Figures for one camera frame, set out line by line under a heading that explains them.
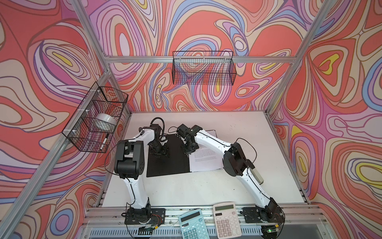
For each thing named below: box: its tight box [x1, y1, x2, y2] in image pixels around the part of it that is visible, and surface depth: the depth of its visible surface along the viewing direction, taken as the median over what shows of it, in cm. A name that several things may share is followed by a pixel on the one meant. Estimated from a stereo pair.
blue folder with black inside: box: [146, 133, 191, 177], surface depth 92 cm
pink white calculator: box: [212, 202, 242, 239], surface depth 72 cm
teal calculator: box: [178, 209, 211, 239], surface depth 70 cm
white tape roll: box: [95, 113, 118, 125], surface depth 75 cm
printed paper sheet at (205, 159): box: [189, 143, 224, 173], surface depth 93 cm
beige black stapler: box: [248, 167, 265, 185], surface depth 86 cm
